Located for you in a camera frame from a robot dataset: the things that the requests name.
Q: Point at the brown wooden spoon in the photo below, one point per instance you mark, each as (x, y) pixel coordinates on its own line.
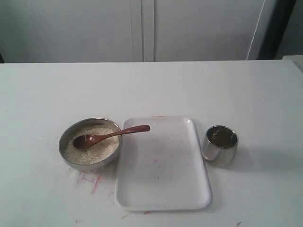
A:
(88, 140)

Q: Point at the steel bowl of rice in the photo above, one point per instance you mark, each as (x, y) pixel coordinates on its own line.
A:
(96, 157)

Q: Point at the small steel cup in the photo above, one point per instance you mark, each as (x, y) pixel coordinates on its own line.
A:
(220, 145)

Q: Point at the white plastic tray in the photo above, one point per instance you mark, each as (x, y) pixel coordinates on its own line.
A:
(162, 169)

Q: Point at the white cabinet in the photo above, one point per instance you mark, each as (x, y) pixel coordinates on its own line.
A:
(132, 30)

